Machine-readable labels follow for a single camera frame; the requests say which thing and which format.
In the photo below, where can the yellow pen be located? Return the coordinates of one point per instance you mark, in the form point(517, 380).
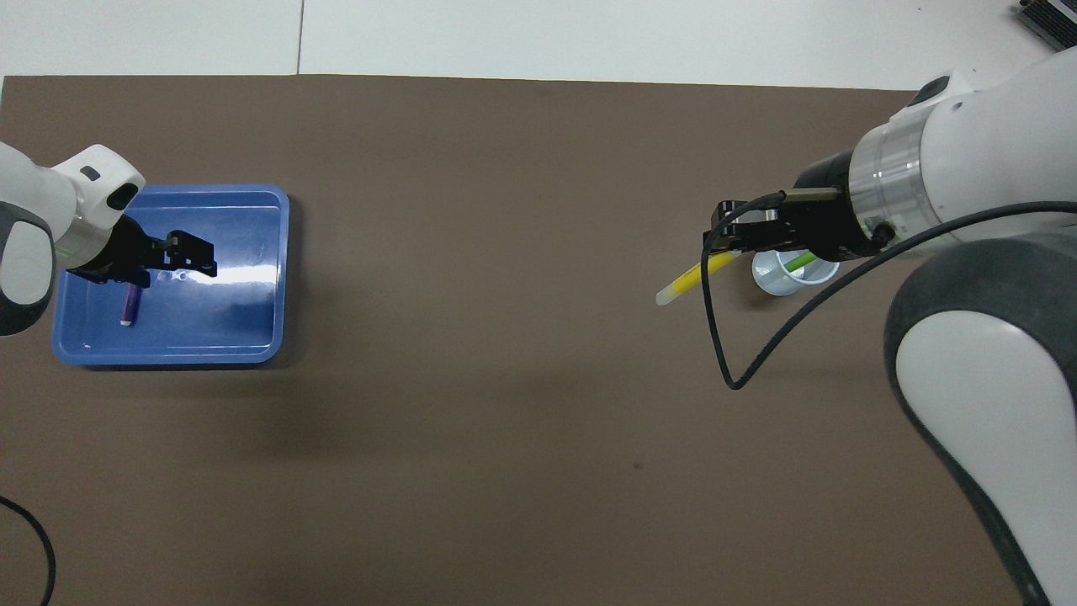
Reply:
point(686, 282)

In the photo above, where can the grey ribbed device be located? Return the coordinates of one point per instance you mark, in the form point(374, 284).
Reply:
point(1052, 21)

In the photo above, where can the brown table mat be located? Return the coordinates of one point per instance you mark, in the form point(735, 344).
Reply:
point(522, 421)

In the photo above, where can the blue plastic tray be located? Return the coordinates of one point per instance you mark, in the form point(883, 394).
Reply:
point(219, 311)

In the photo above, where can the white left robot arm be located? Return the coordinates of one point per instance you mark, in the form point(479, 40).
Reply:
point(34, 219)

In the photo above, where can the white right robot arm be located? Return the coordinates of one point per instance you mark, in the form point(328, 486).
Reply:
point(984, 379)

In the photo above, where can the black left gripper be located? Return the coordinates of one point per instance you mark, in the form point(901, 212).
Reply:
point(118, 252)

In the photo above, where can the green pen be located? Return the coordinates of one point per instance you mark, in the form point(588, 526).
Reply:
point(799, 262)

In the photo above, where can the purple pen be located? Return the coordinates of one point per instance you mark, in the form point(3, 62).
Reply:
point(129, 307)

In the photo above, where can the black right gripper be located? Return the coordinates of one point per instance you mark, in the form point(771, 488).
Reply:
point(833, 219)

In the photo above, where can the clear plastic cup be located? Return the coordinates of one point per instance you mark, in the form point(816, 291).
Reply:
point(774, 282)

